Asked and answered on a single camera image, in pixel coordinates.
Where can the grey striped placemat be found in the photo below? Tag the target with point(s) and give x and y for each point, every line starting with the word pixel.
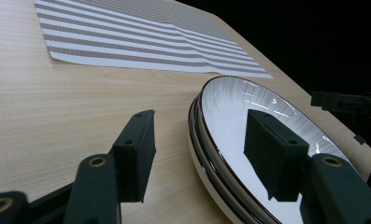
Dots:
pixel 127 46

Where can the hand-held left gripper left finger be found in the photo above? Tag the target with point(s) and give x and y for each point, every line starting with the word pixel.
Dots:
pixel 133 155

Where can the grey table corner bracket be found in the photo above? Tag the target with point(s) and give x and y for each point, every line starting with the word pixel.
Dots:
pixel 359 139

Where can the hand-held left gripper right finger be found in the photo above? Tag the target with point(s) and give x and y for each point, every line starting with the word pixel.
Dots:
pixel 273 155

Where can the white plate with dark rim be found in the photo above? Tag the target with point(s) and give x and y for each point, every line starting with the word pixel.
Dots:
pixel 205 177
pixel 230 124

